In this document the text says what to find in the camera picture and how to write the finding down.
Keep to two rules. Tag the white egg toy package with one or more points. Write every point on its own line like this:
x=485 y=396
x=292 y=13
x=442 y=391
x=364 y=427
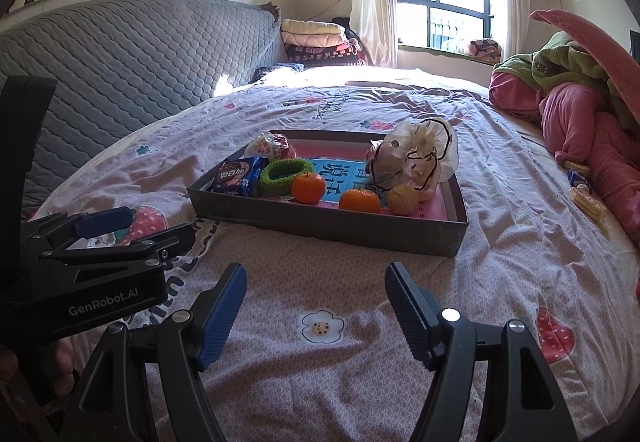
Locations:
x=270 y=145

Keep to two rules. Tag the person left hand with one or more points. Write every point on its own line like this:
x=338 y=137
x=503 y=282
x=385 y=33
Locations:
x=48 y=373

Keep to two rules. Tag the orange mandarin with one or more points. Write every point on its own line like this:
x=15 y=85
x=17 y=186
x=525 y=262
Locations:
x=308 y=188
x=360 y=200

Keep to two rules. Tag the pink patterned bed sheet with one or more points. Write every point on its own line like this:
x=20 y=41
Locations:
x=316 y=353

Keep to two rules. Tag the green blanket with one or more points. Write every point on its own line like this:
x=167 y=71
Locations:
x=560 y=62

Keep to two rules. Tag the stack of folded blankets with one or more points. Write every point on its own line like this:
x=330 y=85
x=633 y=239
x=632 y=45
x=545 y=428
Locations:
x=316 y=44

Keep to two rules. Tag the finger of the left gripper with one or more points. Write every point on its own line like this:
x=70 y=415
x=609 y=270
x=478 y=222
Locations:
x=165 y=245
x=76 y=226

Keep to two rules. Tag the folded cloth on windowsill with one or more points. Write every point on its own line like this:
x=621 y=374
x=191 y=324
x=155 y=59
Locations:
x=485 y=50

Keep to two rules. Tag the snack packets beside quilt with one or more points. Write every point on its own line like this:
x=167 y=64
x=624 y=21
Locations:
x=580 y=191

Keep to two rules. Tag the pink blue book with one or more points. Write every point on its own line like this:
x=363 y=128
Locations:
x=342 y=165

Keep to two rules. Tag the dark cardboard box tray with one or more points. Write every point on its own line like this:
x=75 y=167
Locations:
x=437 y=228

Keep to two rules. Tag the blue oreo cookie packet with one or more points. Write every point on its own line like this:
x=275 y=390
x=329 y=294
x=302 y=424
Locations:
x=239 y=177

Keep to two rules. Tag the grey quilted headboard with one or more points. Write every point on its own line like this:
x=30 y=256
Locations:
x=123 y=64

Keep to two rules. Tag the pink quilt pile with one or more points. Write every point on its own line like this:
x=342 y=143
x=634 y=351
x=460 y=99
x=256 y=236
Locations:
x=576 y=127

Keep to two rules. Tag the clear candy bag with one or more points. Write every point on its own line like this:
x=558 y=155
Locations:
x=370 y=155

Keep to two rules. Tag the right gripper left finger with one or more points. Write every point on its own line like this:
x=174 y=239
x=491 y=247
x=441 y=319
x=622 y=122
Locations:
x=113 y=402

